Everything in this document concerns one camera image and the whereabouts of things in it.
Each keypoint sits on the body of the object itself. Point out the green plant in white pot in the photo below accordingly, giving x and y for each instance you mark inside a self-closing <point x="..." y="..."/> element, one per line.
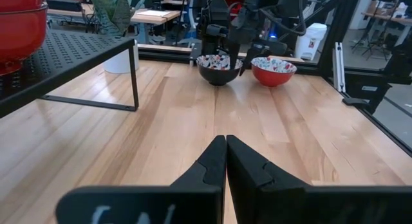
<point x="112" y="11"/>

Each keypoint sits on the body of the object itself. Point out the black aluminium rig frame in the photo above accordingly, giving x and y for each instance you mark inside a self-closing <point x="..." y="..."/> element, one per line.
<point x="338" y="24"/>

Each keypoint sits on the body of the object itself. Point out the white aluminium bracket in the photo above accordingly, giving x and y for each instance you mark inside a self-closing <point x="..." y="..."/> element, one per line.
<point x="339" y="66"/>

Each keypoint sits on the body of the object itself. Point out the black perforated metal shelf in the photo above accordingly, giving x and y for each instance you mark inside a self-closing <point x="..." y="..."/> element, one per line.
<point x="71" y="53"/>

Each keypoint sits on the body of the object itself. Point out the black bowl with patterned inside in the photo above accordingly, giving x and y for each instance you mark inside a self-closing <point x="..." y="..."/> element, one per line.
<point x="219" y="76"/>

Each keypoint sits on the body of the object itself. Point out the wooden table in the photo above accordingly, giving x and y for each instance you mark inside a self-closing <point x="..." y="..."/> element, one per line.
<point x="172" y="15"/>

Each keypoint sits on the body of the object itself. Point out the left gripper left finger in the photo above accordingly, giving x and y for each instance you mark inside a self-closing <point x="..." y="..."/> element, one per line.
<point x="193" y="201"/>

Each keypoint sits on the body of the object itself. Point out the white paper sheet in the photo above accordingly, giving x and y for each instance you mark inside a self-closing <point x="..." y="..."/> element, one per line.
<point x="153" y="13"/>

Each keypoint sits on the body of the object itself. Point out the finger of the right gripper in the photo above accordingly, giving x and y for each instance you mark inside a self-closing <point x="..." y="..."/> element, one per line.
<point x="251" y="56"/>
<point x="234" y="53"/>

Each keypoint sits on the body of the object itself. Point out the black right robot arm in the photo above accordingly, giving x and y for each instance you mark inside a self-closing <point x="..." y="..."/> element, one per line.
<point x="219" y="5"/>

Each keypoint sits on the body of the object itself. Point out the white bin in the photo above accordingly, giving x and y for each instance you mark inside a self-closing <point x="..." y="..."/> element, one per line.
<point x="310" y="40"/>

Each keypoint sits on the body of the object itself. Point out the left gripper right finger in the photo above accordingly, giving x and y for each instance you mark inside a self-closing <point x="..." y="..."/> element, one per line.
<point x="273" y="201"/>

